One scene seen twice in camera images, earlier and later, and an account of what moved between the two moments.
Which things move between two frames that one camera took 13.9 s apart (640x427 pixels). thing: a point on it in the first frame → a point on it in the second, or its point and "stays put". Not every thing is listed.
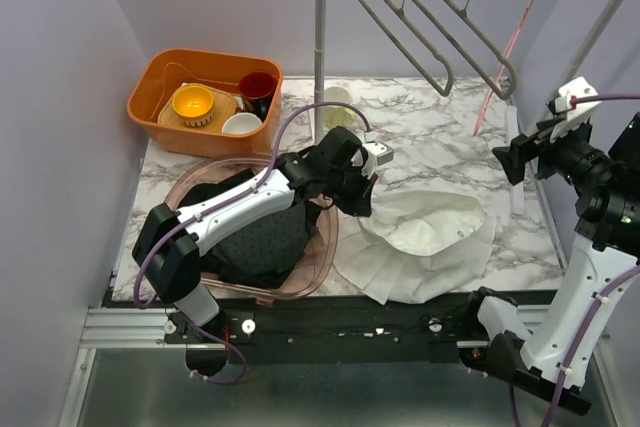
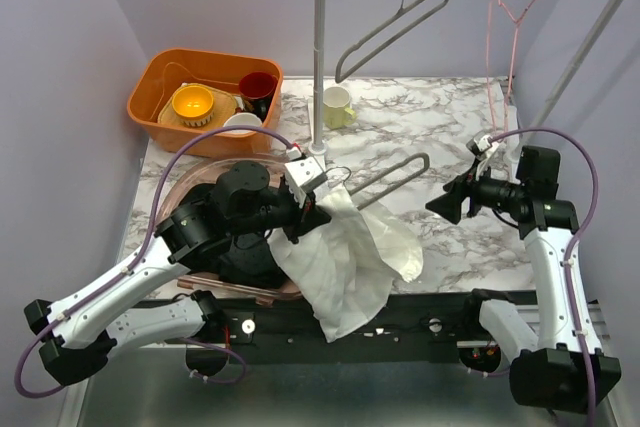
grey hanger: (400, 12) → (402, 12)
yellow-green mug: (335, 115) stays put
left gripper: (360, 205) → (313, 218)
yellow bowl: (193, 105) stays put
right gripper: (524, 148) → (449, 204)
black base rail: (335, 328) stays put
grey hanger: (469, 23) → (388, 173)
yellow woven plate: (224, 104) stays put
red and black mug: (258, 91) stays put
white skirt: (413, 243) → (346, 266)
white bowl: (240, 122) stays put
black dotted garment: (268, 255) stays put
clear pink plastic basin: (321, 249) stays put
